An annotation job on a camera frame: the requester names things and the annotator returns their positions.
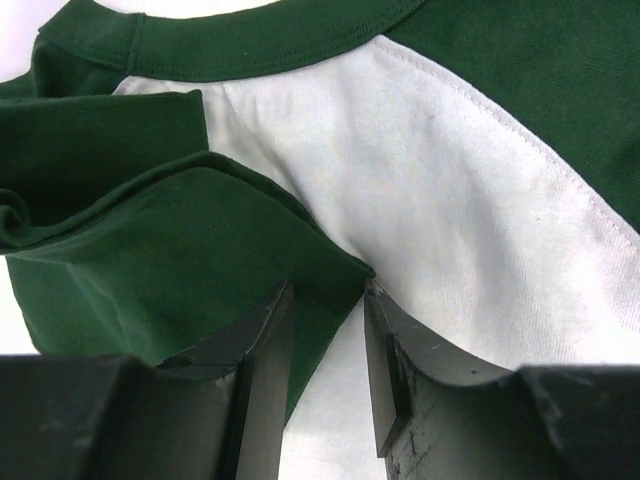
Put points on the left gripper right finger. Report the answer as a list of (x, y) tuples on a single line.
[(439, 412)]

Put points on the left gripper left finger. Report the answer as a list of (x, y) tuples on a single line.
[(249, 362)]

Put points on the white and green t shirt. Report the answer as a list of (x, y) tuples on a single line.
[(479, 159)]

